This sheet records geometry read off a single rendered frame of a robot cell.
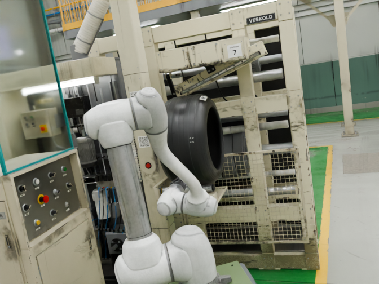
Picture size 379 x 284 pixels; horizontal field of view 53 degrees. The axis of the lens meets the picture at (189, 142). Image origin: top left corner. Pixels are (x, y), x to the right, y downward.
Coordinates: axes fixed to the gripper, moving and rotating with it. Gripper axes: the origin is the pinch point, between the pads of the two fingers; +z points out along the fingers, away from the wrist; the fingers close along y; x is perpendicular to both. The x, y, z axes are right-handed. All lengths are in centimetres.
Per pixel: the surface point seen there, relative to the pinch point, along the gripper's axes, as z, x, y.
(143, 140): 23.2, -16.8, 33.0
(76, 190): -11, 0, 68
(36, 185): -40, -17, 68
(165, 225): 16, 42, 28
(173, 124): 8.3, -28.6, 4.8
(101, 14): 65, -100, 62
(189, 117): 10.3, -30.8, -5.0
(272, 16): 88, -75, -53
